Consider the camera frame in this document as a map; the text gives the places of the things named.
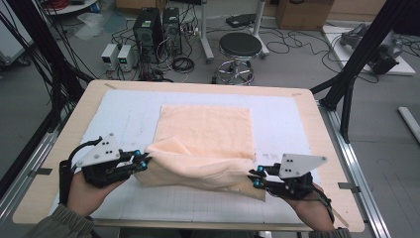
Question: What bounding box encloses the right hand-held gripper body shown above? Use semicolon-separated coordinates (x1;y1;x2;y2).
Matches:
263;153;329;201

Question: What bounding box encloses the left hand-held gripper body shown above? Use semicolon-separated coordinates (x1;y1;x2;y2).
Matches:
76;132;134;189

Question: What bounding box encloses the peach towel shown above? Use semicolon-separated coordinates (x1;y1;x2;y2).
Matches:
133;103;266;202

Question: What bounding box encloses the person's left hand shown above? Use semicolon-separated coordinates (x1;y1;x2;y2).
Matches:
67;170;128;217

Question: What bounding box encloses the person's right hand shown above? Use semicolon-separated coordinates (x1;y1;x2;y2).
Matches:
286;183;335;231

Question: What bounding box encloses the white grid mat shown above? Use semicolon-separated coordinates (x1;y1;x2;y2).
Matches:
48;88;333;226

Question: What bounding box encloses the white power supply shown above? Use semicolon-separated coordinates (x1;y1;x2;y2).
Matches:
100;43;120;71
117;44;137;72

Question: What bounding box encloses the white tube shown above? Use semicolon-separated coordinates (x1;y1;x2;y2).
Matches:
397;106;420;145

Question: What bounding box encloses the white base board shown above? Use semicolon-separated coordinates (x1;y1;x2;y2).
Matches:
321;24;417;76

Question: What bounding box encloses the large black computer tower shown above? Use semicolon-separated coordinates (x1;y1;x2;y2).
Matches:
133;7;164;63

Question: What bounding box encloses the clear plastic sheet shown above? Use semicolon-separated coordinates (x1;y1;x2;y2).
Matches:
73;12;107;41

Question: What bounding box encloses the slim black computer tower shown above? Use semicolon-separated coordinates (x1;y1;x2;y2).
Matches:
161;8;183;56

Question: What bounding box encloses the black round stool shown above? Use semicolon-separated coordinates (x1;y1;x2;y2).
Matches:
212;32;263;86

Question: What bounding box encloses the white stand leg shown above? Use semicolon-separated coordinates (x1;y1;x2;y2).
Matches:
251;0;270;60
199;0;215;63

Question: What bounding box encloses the grey machine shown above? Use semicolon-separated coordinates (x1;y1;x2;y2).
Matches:
340;23;404;75

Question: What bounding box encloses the white panel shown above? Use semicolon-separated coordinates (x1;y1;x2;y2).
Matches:
0;0;34;65

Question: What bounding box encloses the white round table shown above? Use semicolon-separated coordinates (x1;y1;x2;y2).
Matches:
43;0;100;16

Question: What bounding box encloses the cardboard box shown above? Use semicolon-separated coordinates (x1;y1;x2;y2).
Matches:
275;0;335;32

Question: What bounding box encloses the flat black device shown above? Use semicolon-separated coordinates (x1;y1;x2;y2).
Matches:
225;13;257;29

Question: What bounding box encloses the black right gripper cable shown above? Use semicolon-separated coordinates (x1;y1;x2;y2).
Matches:
310;184;336;224

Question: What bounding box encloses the metal table bracket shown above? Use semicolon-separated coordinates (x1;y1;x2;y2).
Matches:
337;181;361;193
28;168;53;177

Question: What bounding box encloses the aluminium rail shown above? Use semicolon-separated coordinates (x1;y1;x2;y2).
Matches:
0;130;58;226
318;100;392;238

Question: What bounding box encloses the coiled black cable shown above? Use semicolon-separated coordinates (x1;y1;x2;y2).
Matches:
171;57;196;73

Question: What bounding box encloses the black frame strut with cables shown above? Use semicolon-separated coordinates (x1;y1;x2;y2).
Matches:
6;0;95;133

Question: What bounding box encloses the loose black floor cable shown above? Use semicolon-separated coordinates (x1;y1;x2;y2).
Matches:
263;26;331;56

